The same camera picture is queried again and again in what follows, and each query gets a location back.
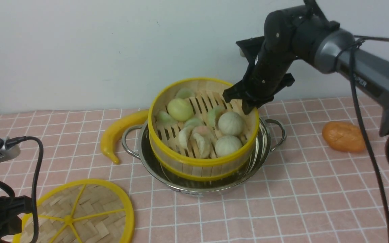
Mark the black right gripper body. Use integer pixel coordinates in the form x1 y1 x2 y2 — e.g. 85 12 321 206
240 7 305 105

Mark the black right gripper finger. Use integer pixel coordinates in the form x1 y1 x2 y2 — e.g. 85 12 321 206
242 99 264 115
223 81 245 103

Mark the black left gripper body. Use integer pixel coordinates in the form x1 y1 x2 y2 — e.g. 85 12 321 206
0 196 32 238

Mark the yellow rimmed bamboo steamer basket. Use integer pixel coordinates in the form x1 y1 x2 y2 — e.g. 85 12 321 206
147 77 260 181

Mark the yellow bamboo steamer lid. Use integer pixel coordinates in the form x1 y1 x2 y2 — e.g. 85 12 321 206
13 179 135 243

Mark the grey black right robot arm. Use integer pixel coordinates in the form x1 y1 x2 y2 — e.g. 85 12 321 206
223 0 389 163

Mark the stainless steel pot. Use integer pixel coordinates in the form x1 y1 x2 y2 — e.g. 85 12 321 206
121 119 287 197

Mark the white round bun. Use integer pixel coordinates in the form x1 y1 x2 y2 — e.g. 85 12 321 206
215 135 242 157
218 112 244 136

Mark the pale green dumpling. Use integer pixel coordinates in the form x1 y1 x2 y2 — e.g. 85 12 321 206
206 106 226 129
184 117 204 128
175 87 196 99
156 110 178 126

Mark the pinkish white dumpling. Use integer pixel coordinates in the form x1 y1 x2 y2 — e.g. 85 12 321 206
191 126 215 159

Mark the yellow round bun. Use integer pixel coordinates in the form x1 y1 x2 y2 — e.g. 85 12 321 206
167 98 194 122

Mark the yellow chili pepper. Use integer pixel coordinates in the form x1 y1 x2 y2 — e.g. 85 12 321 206
100 110 149 164

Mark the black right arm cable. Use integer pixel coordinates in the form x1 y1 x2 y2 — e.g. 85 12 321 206
335 35 389 243

